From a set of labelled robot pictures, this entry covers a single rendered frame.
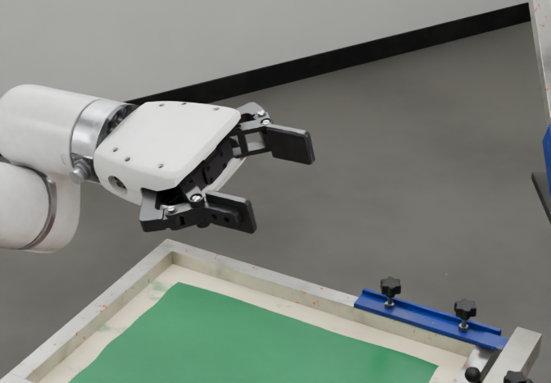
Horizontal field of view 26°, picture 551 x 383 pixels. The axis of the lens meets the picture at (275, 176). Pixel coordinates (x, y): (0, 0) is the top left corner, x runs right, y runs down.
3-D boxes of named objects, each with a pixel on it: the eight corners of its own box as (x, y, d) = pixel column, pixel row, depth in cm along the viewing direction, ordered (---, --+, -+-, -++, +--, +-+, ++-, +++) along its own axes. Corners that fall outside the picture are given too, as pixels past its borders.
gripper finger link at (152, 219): (110, 214, 95) (167, 226, 93) (161, 157, 100) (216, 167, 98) (114, 225, 96) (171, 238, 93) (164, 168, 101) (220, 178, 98)
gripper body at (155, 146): (67, 143, 99) (175, 168, 93) (138, 77, 105) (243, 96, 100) (92, 212, 103) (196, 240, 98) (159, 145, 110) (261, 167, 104)
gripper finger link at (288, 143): (237, 122, 101) (305, 135, 97) (257, 101, 103) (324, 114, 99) (245, 152, 102) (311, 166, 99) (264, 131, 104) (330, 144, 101)
